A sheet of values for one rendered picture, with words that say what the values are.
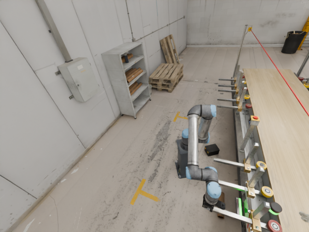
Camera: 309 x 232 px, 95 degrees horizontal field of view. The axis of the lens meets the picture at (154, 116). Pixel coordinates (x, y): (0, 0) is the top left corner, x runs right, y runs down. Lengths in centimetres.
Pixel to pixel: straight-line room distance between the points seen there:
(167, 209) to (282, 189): 135
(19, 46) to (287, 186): 309
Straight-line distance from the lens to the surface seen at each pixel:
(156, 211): 233
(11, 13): 249
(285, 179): 176
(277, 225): 153
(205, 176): 120
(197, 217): 232
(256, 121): 169
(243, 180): 183
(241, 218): 150
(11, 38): 244
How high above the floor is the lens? 222
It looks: 39 degrees down
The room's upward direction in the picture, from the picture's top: 8 degrees counter-clockwise
